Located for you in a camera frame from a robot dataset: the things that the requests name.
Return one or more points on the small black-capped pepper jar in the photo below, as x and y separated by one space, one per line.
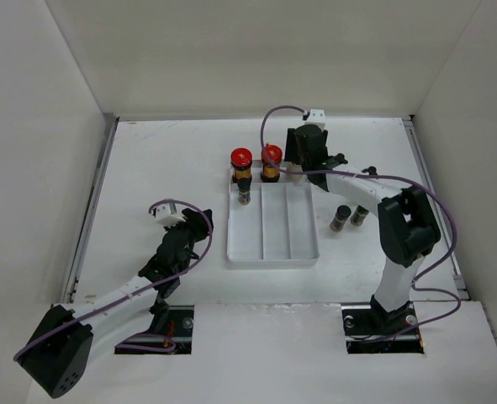
359 216

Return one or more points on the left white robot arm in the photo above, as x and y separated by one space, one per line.
68 338

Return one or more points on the small black-capped spice jar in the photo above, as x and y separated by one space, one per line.
244 191

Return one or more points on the white compartment organizer tray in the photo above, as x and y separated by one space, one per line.
276 229

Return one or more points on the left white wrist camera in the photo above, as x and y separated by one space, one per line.
166 214

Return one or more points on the black-capped beige bottle right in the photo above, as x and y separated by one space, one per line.
370 171

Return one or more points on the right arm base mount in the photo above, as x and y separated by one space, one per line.
368 333

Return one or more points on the silver-capped spice bottle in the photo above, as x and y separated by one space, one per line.
295 173

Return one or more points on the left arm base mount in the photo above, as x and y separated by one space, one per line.
170 333

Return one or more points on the red-capped amber sauce jar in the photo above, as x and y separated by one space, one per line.
241 161

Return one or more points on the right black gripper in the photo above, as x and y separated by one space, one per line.
292 152

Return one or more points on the small black-capped jar centre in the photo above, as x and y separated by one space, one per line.
341 216

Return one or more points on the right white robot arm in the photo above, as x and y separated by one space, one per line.
407 227

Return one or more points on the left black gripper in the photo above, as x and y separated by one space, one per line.
195 221

